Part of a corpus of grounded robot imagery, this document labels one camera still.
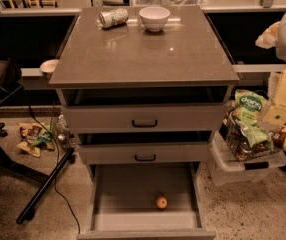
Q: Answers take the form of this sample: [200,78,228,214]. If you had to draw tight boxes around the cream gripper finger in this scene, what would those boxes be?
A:
[255,21,280,49]

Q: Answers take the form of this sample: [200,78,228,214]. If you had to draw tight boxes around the small orange fruit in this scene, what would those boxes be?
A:
[155,196,168,209]

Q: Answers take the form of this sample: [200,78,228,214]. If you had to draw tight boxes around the grey drawer cabinet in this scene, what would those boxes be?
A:
[48,5,241,240]

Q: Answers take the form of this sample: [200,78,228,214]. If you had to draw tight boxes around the top grey drawer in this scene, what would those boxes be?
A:
[62,104,226,134]

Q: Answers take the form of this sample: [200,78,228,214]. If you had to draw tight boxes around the middle grey drawer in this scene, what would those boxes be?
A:
[77,142,209,165]

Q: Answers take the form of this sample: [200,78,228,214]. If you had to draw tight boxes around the bottom grey open drawer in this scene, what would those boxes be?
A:
[77,162,216,240]

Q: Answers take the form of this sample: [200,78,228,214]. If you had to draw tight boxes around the green dang chip bag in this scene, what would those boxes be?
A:
[232,89,274,151]

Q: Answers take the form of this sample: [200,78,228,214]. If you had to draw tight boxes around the white ceramic bowl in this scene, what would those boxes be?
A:
[139,6,170,32]

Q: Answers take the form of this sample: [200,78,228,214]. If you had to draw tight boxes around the clear plastic storage bin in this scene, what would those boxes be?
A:
[207,131,286,186]

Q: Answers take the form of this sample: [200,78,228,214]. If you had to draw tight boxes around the tipped soda can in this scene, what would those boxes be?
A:
[98,8,129,29]

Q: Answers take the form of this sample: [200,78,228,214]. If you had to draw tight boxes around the small bowl on ledge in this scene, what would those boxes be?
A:
[40,59,59,74]

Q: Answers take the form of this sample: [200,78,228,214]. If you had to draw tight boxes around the snack bags on floor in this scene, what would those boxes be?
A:
[17,123,55,158]

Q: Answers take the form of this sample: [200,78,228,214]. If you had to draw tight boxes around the black stand legs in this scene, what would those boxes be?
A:
[0,83,74,224]

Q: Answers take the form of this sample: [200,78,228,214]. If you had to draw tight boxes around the wire basket of snacks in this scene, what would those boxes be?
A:
[223,95,280,161]

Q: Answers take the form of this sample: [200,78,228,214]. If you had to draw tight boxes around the small wire basket floor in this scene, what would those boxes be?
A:
[50,114,76,151]

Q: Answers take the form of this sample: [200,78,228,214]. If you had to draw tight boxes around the black power cable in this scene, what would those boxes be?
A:
[22,90,81,235]

